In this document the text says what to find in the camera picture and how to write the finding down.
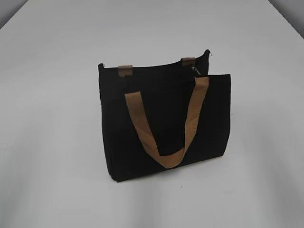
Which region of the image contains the black tote bag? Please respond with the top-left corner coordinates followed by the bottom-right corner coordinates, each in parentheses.
top-left (98, 50), bottom-right (231, 182)

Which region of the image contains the tan front bag handle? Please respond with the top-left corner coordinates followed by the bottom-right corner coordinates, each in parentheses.
top-left (124, 77), bottom-right (209, 169)

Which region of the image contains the tan bag handle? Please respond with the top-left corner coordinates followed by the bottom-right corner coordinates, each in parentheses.
top-left (124, 77), bottom-right (209, 169)
top-left (118, 57), bottom-right (196, 77)

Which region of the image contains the metal zipper pull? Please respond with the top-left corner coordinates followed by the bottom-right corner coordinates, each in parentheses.
top-left (191, 66), bottom-right (201, 76)

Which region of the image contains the tan rear bag handle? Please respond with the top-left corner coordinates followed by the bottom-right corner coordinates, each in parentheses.
top-left (118, 57), bottom-right (196, 77)

